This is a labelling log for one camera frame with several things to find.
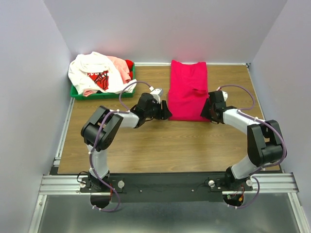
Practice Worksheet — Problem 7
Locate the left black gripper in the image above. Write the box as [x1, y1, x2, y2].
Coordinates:
[144, 99, 173, 120]

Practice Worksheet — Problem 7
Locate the magenta t shirt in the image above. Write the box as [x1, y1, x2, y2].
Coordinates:
[168, 60, 209, 122]

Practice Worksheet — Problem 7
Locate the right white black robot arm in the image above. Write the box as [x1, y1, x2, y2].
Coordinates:
[201, 89, 287, 190]

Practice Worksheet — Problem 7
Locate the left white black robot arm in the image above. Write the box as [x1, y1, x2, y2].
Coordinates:
[81, 88, 172, 192]

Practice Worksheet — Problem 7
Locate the red t shirt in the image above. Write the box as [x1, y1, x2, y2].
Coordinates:
[125, 60, 134, 80]

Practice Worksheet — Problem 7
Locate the light pink t shirt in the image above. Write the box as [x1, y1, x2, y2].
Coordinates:
[81, 52, 136, 97]

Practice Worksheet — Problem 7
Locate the white printed t shirt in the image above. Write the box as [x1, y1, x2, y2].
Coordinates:
[68, 51, 136, 97]

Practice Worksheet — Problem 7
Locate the green plastic bin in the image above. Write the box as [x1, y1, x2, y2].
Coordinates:
[70, 64, 136, 100]

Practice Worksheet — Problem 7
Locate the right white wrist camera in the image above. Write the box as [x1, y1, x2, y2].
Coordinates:
[216, 87, 228, 101]

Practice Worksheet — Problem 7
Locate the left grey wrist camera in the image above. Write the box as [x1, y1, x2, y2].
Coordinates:
[150, 88, 163, 98]

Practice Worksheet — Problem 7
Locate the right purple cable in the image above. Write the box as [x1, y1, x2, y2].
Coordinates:
[217, 84, 287, 210]

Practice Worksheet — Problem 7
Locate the purple cable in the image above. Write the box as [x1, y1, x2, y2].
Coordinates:
[88, 81, 155, 213]
[217, 84, 287, 210]

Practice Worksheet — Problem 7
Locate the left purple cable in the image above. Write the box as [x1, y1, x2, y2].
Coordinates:
[88, 81, 155, 213]

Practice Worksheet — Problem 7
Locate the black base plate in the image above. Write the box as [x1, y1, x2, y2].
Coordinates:
[80, 172, 253, 203]

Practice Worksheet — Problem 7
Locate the aluminium frame rail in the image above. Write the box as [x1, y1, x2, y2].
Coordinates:
[29, 172, 311, 233]

